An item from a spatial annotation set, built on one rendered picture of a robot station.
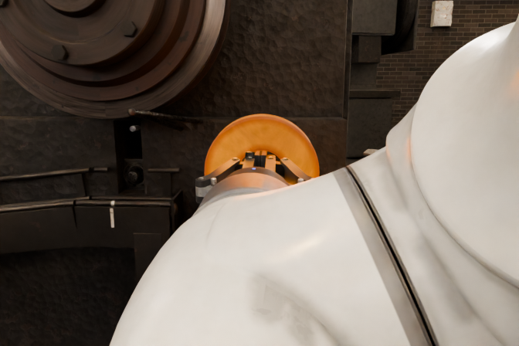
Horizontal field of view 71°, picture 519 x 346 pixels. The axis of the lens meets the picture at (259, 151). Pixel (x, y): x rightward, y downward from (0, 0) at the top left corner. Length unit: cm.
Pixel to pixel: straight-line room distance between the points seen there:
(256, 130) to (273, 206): 32
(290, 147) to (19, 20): 49
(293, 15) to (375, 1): 417
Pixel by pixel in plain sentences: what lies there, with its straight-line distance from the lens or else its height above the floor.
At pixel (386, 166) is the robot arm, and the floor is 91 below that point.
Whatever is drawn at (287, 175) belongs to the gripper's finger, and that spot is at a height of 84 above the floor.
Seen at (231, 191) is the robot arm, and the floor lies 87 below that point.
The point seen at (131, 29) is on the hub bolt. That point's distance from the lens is 64.
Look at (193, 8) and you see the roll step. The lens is 69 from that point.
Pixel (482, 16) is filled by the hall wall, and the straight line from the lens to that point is 778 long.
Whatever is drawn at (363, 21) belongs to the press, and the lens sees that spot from 491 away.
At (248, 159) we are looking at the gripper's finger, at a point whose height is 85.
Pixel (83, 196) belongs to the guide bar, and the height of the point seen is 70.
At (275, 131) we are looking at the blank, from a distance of 47.
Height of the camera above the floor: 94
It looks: 10 degrees down
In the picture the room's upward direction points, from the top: straight up
